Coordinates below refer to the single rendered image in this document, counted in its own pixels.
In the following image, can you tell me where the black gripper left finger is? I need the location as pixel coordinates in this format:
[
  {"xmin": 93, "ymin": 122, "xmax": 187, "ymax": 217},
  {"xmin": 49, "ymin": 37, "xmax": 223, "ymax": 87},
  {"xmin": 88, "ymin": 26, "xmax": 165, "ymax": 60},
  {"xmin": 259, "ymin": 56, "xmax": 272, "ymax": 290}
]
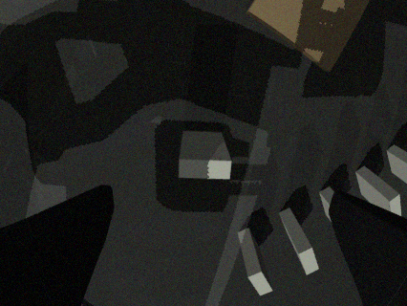
[{"xmin": 0, "ymin": 185, "xmax": 115, "ymax": 306}]

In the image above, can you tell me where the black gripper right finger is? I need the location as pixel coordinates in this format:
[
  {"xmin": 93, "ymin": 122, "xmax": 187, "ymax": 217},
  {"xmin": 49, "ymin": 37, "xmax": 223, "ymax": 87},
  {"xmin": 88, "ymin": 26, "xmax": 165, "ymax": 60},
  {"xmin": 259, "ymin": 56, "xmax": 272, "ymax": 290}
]
[{"xmin": 328, "ymin": 191, "xmax": 407, "ymax": 306}]

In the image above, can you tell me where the grey domino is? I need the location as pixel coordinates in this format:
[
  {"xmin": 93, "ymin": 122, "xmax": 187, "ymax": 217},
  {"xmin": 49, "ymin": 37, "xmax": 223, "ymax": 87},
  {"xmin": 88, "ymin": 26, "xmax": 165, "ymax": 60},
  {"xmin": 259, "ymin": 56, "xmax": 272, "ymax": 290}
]
[
  {"xmin": 319, "ymin": 187, "xmax": 334, "ymax": 221},
  {"xmin": 387, "ymin": 144, "xmax": 407, "ymax": 183},
  {"xmin": 356, "ymin": 165, "xmax": 402, "ymax": 217},
  {"xmin": 180, "ymin": 130, "xmax": 231, "ymax": 180},
  {"xmin": 238, "ymin": 229, "xmax": 273, "ymax": 295},
  {"xmin": 280, "ymin": 208, "xmax": 319, "ymax": 275}
]

